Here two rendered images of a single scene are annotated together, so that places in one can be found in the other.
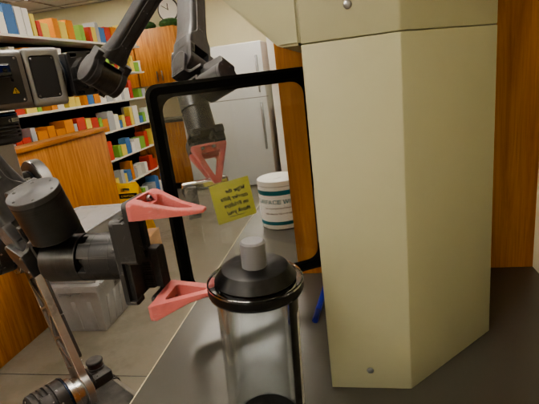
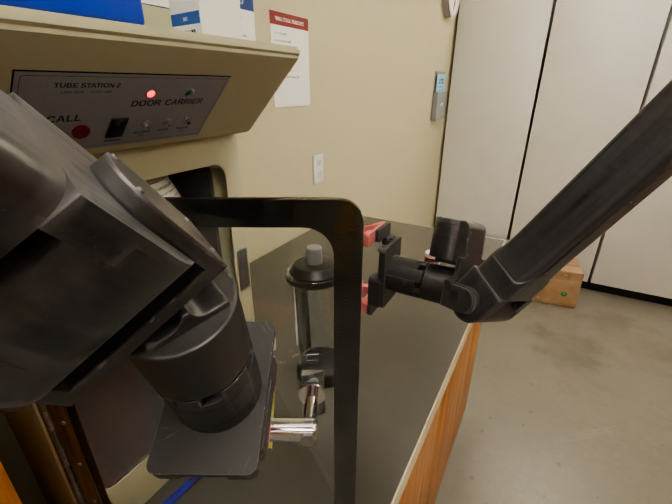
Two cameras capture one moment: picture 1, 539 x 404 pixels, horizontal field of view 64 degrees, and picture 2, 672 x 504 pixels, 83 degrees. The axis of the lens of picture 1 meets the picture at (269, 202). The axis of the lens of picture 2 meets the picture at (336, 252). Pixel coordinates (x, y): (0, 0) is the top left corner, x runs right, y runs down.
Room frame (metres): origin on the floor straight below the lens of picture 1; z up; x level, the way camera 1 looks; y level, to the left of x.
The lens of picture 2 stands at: (1.01, 0.25, 1.47)
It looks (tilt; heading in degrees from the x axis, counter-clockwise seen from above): 24 degrees down; 198
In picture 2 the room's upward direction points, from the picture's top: straight up
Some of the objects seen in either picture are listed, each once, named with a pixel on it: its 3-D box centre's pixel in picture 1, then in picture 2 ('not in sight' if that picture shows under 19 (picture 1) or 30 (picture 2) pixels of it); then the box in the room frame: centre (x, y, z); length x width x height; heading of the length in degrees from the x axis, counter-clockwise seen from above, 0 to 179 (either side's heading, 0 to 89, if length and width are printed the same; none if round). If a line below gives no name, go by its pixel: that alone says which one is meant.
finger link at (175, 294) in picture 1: (178, 280); (361, 283); (0.46, 0.12, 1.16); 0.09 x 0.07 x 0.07; 78
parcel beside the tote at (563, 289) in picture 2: not in sight; (546, 277); (-1.89, 0.99, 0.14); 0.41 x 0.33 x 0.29; 84
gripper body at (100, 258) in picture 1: (117, 255); (403, 275); (0.48, 0.19, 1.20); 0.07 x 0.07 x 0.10; 78
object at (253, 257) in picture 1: (254, 268); not in sight; (0.44, 0.03, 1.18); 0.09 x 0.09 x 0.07
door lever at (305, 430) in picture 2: not in sight; (271, 414); (0.79, 0.12, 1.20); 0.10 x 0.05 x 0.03; 107
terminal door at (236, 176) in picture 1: (247, 185); (202, 397); (0.78, 0.04, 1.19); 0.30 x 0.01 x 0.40; 107
